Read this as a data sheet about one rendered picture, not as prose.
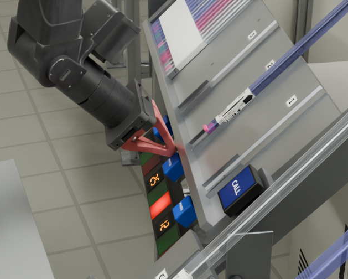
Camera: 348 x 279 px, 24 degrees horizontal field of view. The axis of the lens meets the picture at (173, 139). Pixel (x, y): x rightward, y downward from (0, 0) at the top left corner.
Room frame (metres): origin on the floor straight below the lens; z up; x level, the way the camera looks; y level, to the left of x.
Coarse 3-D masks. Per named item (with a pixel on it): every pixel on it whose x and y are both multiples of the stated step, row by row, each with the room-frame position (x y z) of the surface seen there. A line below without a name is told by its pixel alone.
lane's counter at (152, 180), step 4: (160, 168) 0.99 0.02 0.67; (156, 172) 0.99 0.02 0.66; (160, 172) 0.98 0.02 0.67; (152, 176) 0.99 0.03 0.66; (156, 176) 0.98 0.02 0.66; (160, 176) 0.97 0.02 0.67; (148, 180) 0.98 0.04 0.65; (152, 180) 0.97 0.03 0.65; (156, 180) 0.97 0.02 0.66; (160, 180) 0.96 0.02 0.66; (148, 184) 0.97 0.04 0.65; (152, 184) 0.97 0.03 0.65; (156, 184) 0.96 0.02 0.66; (148, 188) 0.96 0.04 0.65; (152, 188) 0.96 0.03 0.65; (148, 192) 0.96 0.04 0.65
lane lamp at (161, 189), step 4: (164, 180) 0.95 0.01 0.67; (160, 184) 0.95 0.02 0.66; (164, 184) 0.94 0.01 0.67; (156, 188) 0.95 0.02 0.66; (160, 188) 0.94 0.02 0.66; (164, 188) 0.94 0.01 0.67; (152, 192) 0.95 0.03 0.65; (156, 192) 0.94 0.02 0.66; (160, 192) 0.93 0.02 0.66; (164, 192) 0.93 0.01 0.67; (148, 196) 0.95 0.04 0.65; (152, 196) 0.94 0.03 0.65; (156, 196) 0.93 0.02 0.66; (160, 196) 0.93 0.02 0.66; (148, 200) 0.94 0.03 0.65; (152, 200) 0.93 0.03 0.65; (156, 200) 0.92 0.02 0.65; (152, 204) 0.92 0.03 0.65
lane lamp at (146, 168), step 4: (156, 156) 1.02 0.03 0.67; (152, 160) 1.02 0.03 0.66; (156, 160) 1.02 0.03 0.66; (160, 160) 1.01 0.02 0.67; (144, 164) 1.03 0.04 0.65; (148, 164) 1.02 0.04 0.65; (152, 164) 1.01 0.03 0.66; (156, 164) 1.00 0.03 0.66; (144, 168) 1.02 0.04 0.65; (148, 168) 1.01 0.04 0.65; (152, 168) 1.00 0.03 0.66; (144, 172) 1.01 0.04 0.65; (148, 172) 1.00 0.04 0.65; (144, 176) 1.00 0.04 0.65
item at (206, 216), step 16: (144, 32) 1.36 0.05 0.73; (160, 64) 1.21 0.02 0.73; (160, 80) 1.15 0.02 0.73; (176, 96) 1.11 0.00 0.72; (176, 112) 1.04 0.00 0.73; (176, 128) 0.99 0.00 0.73; (176, 144) 0.95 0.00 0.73; (192, 160) 0.91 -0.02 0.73; (192, 176) 0.86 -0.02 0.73; (192, 192) 0.83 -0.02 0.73; (208, 208) 0.80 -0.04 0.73; (208, 224) 0.76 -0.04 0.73
